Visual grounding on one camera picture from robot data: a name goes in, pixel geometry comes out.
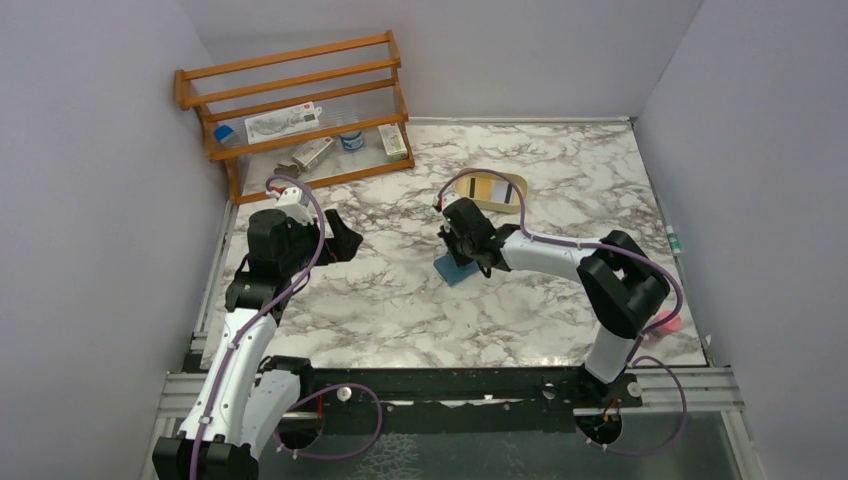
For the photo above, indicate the blue white small jar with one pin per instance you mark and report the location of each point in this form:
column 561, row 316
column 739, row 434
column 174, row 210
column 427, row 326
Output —
column 352, row 141

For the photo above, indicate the blue white eraser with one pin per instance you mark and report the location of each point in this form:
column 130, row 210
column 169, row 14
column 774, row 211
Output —
column 227, row 137

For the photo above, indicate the pink capped iridescent bottle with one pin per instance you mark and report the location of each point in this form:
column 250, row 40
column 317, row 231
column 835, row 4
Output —
column 665, row 325

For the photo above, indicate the beige oval tray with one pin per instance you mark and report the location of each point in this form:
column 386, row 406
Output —
column 518, row 182

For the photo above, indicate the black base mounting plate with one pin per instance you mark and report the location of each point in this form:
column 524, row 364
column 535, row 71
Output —
column 363, row 402

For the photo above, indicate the wooden tiered shelf rack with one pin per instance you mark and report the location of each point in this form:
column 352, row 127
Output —
column 331, row 114

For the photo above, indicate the green white small box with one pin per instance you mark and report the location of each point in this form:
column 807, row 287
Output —
column 393, row 142

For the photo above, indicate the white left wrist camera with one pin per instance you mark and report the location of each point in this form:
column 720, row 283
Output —
column 293, row 202

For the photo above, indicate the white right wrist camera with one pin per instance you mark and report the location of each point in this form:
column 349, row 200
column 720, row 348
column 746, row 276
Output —
column 442, row 201

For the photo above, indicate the yellow grey card in tray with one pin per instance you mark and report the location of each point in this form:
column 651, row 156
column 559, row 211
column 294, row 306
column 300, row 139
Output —
column 493, row 190

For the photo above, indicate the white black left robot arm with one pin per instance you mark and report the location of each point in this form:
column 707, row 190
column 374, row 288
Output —
column 238, row 407

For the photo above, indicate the white blister pack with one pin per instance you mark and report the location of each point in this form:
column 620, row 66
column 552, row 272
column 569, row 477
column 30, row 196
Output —
column 282, row 123

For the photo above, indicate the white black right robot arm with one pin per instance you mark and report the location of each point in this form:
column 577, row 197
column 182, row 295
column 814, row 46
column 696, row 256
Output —
column 624, row 292

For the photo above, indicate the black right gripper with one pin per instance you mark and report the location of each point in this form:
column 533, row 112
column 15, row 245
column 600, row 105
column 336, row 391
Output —
column 457, row 240

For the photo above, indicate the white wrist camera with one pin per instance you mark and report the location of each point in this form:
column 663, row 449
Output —
column 293, row 202
column 442, row 201

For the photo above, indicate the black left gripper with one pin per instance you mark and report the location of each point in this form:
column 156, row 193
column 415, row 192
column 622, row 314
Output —
column 328, row 242

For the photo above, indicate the blue leather card holder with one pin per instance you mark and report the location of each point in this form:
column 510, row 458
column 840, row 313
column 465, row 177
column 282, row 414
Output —
column 452, row 273

